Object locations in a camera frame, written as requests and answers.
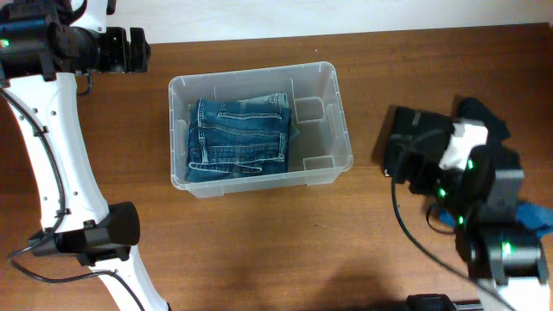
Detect black garment with tape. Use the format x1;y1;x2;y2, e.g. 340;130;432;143
383;107;453;182
455;97;511;143

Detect dark blue jeans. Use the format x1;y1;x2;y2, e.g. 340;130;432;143
185;98;292;183

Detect light blue jeans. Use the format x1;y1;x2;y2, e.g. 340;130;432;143
188;92;300;139

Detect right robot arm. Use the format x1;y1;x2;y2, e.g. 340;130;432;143
384;111;551;310

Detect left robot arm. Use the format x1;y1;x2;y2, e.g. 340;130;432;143
1;1;168;310

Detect blue rolled garment with tape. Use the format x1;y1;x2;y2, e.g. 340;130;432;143
435;200;553;238

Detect black rolled garment with tape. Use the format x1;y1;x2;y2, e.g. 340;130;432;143
455;97;511;143

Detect clear plastic storage bin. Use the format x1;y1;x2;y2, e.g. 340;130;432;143
168;61;353;198

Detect black aluminium rail base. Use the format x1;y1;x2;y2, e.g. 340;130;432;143
406;294;484;311

